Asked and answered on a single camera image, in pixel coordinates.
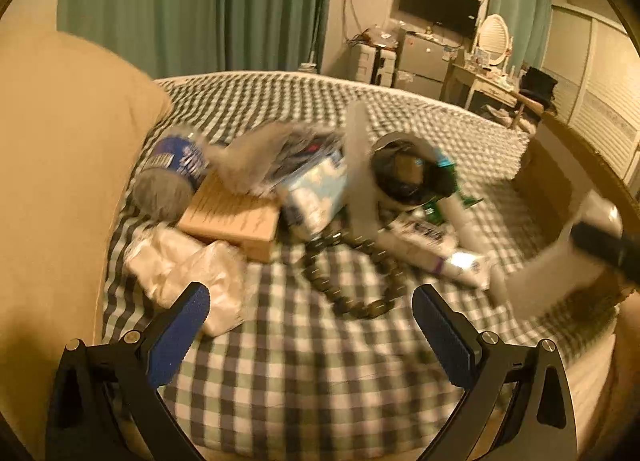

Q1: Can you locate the white cream tube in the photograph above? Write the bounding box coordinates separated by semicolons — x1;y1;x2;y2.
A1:
375;230;490;291

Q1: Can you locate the white vanity desk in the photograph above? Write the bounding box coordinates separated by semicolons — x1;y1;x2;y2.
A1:
440;64;518;111

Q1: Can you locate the translucent plastic strip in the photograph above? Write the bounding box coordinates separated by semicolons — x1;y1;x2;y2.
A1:
344;100;378;241

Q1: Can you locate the white ribbed bottle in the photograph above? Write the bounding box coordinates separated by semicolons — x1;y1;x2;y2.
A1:
489;190;623;319

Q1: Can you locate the floral patterned plastic bag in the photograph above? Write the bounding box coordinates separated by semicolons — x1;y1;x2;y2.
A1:
209;120;346;197

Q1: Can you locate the white cloth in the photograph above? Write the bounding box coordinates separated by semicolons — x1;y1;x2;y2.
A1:
124;224;257;337

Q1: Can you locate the brown cardboard book box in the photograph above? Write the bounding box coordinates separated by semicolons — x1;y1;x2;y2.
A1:
177;172;280;263

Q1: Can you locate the blue floral tissue pack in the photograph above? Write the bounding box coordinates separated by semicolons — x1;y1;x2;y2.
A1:
276;150;347;241

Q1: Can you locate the yellow pillow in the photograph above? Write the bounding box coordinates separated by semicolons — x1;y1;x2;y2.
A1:
1;29;171;459

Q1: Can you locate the black chair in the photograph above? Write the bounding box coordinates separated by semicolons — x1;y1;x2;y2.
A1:
518;67;558;109

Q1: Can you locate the white cylindrical tube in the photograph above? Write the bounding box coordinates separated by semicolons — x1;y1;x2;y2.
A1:
437;192;489;254

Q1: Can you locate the oval vanity mirror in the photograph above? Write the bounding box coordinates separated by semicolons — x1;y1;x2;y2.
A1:
474;14;513;66

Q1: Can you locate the clear water bottle blue label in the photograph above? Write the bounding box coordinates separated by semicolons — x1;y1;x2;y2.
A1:
131;124;208;223

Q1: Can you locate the dark bead bracelet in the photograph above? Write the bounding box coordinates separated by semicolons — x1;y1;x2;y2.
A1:
301;232;409;320

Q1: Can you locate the black wall television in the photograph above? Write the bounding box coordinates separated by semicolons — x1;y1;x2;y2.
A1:
398;0;480;39

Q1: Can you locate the grey mini fridge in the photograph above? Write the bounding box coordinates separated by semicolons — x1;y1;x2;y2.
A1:
394;31;451;99

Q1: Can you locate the black white round device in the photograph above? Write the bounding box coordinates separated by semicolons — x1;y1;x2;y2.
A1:
370;132;458;211

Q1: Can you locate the checkered bed sheet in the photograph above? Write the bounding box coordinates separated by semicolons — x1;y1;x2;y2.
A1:
98;70;622;461

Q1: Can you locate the cyan foil packet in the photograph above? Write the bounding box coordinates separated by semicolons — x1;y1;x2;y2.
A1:
433;147;457;180

